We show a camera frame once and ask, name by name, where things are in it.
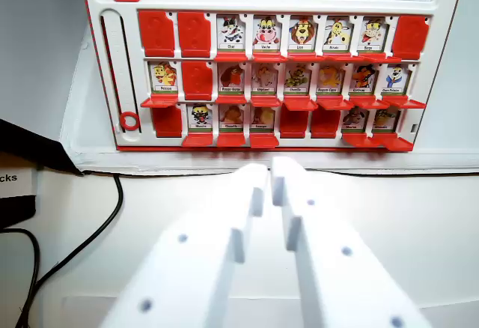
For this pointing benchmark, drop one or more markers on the red board flap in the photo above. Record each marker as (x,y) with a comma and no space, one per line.
(365,102)

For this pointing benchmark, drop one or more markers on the black box with white label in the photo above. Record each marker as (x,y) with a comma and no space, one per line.
(30,141)

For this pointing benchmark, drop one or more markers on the red and white game board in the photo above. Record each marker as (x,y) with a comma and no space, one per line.
(127,43)

